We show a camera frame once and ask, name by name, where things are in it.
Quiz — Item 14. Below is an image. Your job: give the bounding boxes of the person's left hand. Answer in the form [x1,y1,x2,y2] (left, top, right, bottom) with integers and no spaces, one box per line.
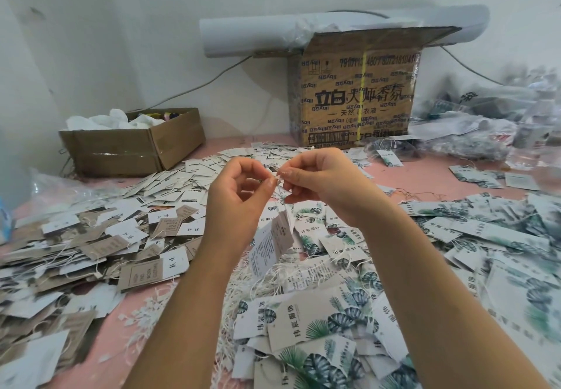
[203,157,280,261]

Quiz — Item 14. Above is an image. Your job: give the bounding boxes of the person's right hand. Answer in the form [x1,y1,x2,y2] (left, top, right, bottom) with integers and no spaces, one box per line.
[277,147,393,230]

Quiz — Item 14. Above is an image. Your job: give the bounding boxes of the single white leaf print tag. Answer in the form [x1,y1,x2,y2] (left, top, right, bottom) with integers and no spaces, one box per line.
[250,209,296,280]

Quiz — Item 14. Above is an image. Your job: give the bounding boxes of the heap of small tags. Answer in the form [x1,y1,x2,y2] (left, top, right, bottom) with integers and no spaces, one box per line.
[118,143,396,210]

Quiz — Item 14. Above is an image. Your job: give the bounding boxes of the pile of white strings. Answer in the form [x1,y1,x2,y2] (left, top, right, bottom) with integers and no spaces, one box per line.
[118,248,282,381]

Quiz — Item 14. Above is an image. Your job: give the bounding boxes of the pile of green leaf tags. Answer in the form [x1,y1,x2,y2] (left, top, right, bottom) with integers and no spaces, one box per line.
[230,193,561,389]

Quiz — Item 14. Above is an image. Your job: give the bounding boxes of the pile of brown white tags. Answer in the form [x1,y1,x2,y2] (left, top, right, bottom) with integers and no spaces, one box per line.
[0,193,210,389]

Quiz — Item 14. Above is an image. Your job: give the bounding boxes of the person's right forearm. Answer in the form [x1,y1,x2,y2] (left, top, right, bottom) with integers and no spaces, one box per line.
[361,211,552,389]

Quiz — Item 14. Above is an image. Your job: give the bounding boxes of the person's left forearm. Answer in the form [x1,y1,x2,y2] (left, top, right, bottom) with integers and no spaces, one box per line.
[123,251,251,389]

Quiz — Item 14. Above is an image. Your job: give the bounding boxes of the large printed cardboard box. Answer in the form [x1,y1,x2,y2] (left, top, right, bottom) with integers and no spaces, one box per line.
[288,26,461,149]

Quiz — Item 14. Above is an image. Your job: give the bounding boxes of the small open cardboard box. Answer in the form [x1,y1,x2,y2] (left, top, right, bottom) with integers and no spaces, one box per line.
[58,107,206,178]

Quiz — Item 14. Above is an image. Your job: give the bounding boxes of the white crumpled material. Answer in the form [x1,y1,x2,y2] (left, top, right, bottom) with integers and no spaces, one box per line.
[65,108,166,131]

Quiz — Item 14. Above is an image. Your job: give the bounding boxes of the heap of clear plastic bags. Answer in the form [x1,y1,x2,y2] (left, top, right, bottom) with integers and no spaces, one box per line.
[410,67,561,171]

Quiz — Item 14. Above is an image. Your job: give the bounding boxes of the white roll in plastic wrap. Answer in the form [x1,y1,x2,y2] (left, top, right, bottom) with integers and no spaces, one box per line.
[199,5,491,58]

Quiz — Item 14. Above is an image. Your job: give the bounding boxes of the clear plastic bag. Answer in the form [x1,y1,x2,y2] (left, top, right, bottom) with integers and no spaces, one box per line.
[30,167,105,210]

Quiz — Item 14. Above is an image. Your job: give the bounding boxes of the blue tissue pack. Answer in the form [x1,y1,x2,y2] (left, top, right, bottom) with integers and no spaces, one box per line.
[0,199,13,245]

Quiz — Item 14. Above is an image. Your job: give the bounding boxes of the black cable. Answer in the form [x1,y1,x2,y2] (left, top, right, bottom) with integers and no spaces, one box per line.
[140,55,254,112]

